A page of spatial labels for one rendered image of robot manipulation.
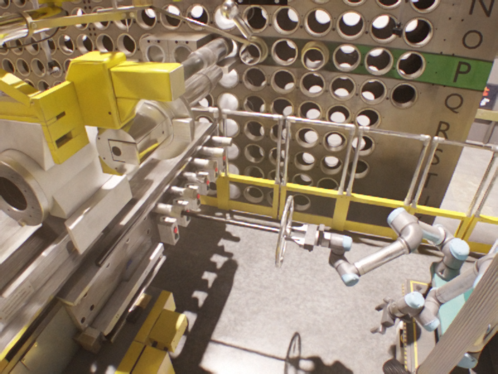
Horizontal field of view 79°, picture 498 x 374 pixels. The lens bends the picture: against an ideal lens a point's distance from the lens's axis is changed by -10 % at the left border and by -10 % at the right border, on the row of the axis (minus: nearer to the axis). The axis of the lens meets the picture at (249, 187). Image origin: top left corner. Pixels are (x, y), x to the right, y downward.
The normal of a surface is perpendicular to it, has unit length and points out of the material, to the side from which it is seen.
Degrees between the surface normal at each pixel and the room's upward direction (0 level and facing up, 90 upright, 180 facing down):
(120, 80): 90
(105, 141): 90
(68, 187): 68
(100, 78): 90
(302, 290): 0
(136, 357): 0
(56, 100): 90
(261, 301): 0
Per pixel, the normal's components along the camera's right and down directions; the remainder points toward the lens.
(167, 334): 0.00, -0.81
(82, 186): 0.89, -0.16
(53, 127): 0.96, 0.16
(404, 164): -0.28, 0.56
